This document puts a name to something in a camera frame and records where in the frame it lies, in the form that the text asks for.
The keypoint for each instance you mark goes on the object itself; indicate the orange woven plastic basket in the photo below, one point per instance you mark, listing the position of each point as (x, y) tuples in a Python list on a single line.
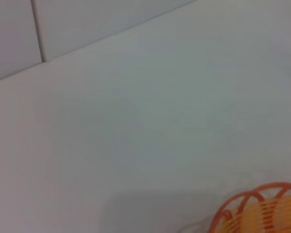
[(281, 213)]

